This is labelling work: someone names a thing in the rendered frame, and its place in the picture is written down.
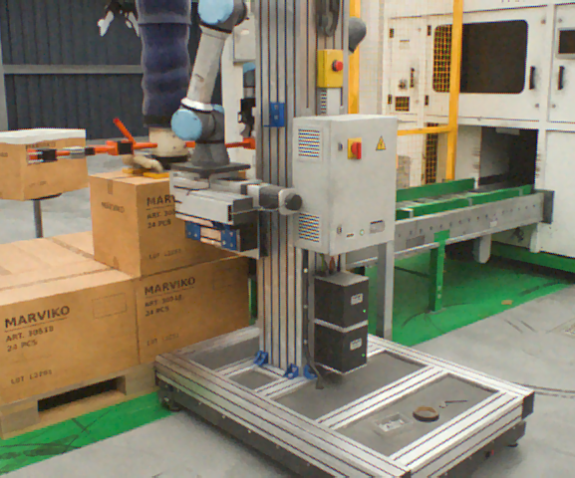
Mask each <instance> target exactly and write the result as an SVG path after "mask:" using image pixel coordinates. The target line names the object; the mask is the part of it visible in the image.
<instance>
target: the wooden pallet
mask: <svg viewBox="0 0 575 478"><path fill-rule="evenodd" d="M113 377H116V378H117V388H116V389H112V390H109V391H105V392H102V393H99V394H96V395H92V396H88V397H85V398H82V399H79V400H75V401H71V402H68V403H65V404H61V405H58V407H55V408H51V409H47V410H44V411H41V412H38V400H39V399H43V398H46V397H49V396H53V395H57V394H60V393H64V392H67V391H71V390H74V389H78V388H82V387H85V386H88V384H89V385H92V383H96V382H99V381H103V380H106V379H109V378H113ZM157 378H158V376H155V360H153V361H149V362H145V363H144V364H142V365H139V366H135V367H131V368H127V369H124V370H121V371H117V372H113V373H109V374H106V375H102V376H99V377H96V378H91V379H88V380H84V381H81V382H78V383H73V384H70V385H66V387H63V388H60V389H56V390H52V391H48V392H45V393H41V394H38V395H35V396H30V397H27V398H23V399H20V400H17V401H13V402H10V403H5V404H2V405H0V437H1V438H2V439H3V440H5V439H8V438H11V437H14V436H17V435H21V434H24V433H27V432H31V431H34V430H37V429H40V427H43V426H46V425H49V424H53V423H56V422H60V421H63V420H66V419H69V418H73V417H76V416H79V415H82V414H85V413H88V412H91V411H95V410H99V409H102V408H105V407H108V406H111V405H115V404H118V403H121V402H124V400H127V399H130V398H134V397H138V396H141V395H144V394H147V393H150V392H154V391H157V390H159V387H158V382H157Z"/></svg>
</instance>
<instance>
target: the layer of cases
mask: <svg viewBox="0 0 575 478"><path fill-rule="evenodd" d="M248 326H249V290H248V256H245V255H242V254H238V255H234V256H230V257H225V258H220V260H216V261H211V262H207V263H202V264H198V265H193V266H189V267H184V268H179V269H175V270H170V271H165V272H161V273H157V274H151V275H147V276H144V277H143V278H139V276H137V275H133V274H130V273H128V272H125V271H122V270H120V269H116V268H113V267H111V266H108V265H106V264H103V263H100V262H97V261H94V249H93V234H92V231H86V232H78V233H72V234H65V235H57V236H51V237H44V238H37V239H30V240H23V241H16V242H10V244H2V245H0V405H2V404H5V403H10V402H13V401H17V400H20V399H23V398H27V397H30V396H35V395H38V394H41V393H45V392H48V391H52V390H56V389H60V388H63V387H66V385H70V384H73V383H78V382H81V381H84V380H88V379H91V378H96V377H99V376H102V375H106V374H109V373H113V372H117V371H121V370H124V369H127V368H131V367H135V366H139V365H142V364H144V363H145V362H149V361H153V360H155V357H156V356H159V355H162V354H165V353H168V352H173V351H176V350H179V349H182V348H185V347H189V346H192V344H195V343H198V342H202V341H206V340H209V339H212V338H215V337H218V336H221V335H225V334H229V333H232V332H235V331H238V330H242V329H245V328H248Z"/></svg>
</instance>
